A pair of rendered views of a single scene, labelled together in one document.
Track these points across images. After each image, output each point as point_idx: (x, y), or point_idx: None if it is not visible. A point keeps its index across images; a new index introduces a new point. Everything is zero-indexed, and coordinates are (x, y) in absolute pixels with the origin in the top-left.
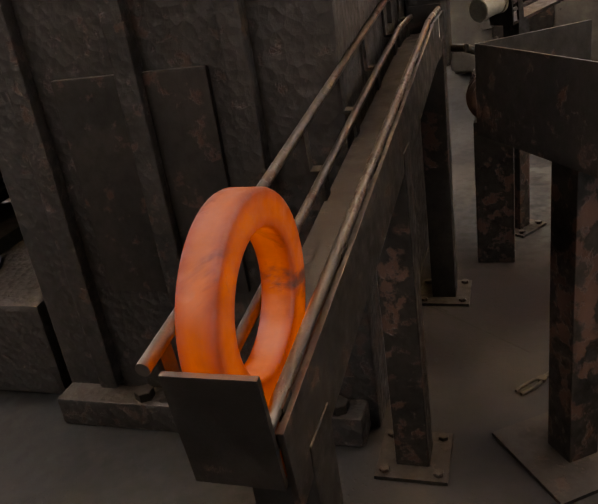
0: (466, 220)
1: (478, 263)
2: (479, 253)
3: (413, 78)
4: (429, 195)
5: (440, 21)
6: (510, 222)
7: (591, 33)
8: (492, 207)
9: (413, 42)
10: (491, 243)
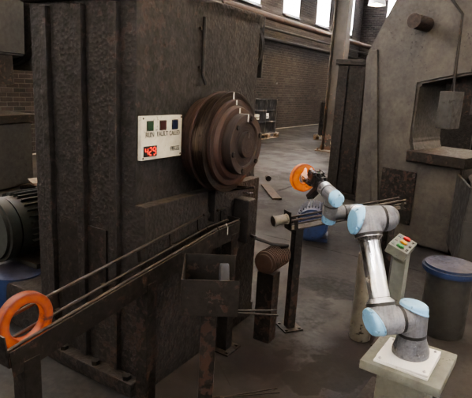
0: None
1: (252, 338)
2: (253, 333)
3: (173, 257)
4: None
5: (231, 227)
6: (267, 323)
7: (235, 260)
8: (261, 313)
9: None
10: (259, 330)
